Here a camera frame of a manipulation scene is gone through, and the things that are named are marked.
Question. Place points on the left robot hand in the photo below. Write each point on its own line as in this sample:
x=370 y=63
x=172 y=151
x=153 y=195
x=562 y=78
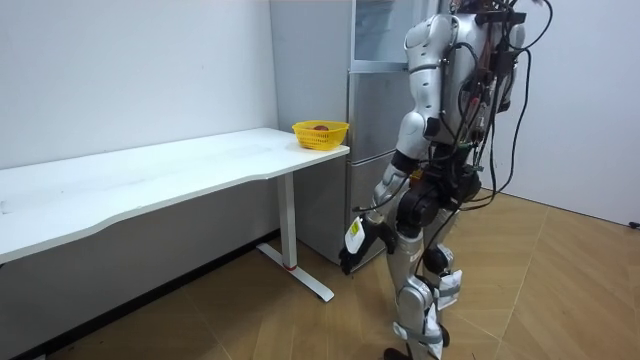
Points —
x=356 y=237

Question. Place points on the red fruit soft toy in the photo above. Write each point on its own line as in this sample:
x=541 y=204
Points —
x=321 y=128

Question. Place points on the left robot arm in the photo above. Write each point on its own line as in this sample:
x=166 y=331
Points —
x=422 y=65

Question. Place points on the robot legs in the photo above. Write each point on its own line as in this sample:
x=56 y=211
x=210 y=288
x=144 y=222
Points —
x=412 y=300

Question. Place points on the yellow plastic basket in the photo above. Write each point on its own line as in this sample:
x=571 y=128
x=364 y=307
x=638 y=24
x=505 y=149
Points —
x=320 y=139

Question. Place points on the grey fridge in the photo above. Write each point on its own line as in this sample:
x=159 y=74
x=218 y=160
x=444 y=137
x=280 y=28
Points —
x=370 y=110

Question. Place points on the robot body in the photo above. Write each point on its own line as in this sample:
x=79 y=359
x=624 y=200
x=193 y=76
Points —
x=465 y=75

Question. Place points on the white desk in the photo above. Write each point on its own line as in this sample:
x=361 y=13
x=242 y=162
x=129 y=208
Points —
x=150 y=170

